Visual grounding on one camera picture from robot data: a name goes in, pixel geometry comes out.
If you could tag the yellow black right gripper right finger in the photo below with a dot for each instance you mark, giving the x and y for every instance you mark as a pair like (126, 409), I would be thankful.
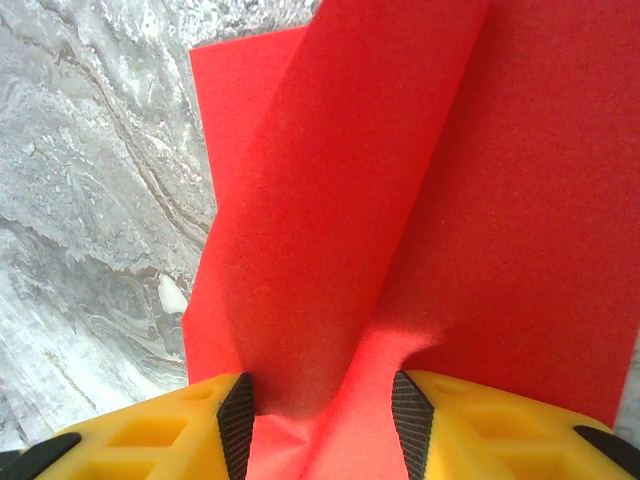
(500, 435)

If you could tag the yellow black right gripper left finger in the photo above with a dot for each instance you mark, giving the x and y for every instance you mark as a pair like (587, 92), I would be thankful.
(150, 440)

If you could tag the red cloth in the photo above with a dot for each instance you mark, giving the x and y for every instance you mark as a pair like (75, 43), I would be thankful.
(450, 200)

